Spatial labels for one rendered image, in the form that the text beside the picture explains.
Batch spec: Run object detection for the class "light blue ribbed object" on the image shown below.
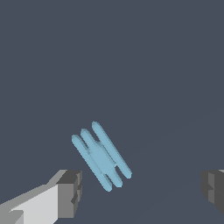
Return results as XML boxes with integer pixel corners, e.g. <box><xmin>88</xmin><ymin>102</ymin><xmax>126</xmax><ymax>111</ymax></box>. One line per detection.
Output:
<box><xmin>71</xmin><ymin>121</ymin><xmax>133</xmax><ymax>193</ymax></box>

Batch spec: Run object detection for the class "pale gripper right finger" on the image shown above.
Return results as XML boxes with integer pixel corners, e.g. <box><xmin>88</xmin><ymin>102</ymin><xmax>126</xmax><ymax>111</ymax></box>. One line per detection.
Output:
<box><xmin>199</xmin><ymin>169</ymin><xmax>224</xmax><ymax>216</ymax></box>

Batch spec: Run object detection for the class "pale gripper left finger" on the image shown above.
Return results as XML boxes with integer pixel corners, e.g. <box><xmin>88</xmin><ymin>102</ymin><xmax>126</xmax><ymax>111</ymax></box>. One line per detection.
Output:
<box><xmin>0</xmin><ymin>169</ymin><xmax>83</xmax><ymax>224</ymax></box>

